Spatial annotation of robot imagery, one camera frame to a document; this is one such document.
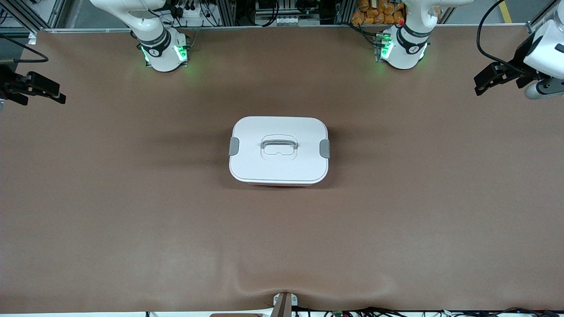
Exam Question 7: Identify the white box lid grey clips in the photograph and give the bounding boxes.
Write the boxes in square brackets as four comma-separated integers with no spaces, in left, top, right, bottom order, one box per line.
[229,116,330,184]

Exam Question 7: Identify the pink plastic storage box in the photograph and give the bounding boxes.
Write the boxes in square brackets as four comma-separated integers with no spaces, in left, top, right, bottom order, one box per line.
[246,181,314,188]

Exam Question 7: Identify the aluminium corner strut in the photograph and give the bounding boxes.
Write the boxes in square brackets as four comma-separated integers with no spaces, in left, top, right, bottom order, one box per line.
[527,0,551,35]

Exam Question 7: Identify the bag of orange snacks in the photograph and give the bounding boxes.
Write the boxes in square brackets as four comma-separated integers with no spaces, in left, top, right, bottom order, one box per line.
[351,0,442,26]

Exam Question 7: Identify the white power strip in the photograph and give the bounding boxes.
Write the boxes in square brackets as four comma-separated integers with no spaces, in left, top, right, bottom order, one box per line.
[174,2,214,27]

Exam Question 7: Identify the dark electronics unit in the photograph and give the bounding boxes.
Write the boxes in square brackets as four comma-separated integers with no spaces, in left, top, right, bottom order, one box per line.
[253,0,309,26]

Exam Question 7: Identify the brown table cover mat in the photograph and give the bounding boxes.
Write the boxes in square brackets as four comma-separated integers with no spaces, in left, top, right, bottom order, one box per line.
[0,24,564,314]

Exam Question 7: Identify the white left camera bracket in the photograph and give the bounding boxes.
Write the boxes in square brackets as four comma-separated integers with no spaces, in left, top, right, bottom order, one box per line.
[524,20,564,81]

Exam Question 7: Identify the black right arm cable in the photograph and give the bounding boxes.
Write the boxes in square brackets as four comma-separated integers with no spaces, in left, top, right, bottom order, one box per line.
[0,33,49,63]

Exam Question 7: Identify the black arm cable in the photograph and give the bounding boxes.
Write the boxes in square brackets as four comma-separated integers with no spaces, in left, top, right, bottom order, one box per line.
[477,0,529,71]
[0,33,49,63]

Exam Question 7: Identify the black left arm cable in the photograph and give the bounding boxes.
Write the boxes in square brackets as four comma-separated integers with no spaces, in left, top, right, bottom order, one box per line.
[477,0,529,71]

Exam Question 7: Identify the aluminium frame struts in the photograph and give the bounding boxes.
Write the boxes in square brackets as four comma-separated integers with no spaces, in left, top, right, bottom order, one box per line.
[0,0,67,33]

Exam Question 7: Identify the silver aluminium frame rail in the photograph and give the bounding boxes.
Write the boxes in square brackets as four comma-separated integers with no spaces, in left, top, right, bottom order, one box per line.
[26,23,529,34]

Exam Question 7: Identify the metal table edge bracket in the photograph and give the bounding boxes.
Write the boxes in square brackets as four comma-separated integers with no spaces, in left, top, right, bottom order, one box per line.
[272,292,298,317]

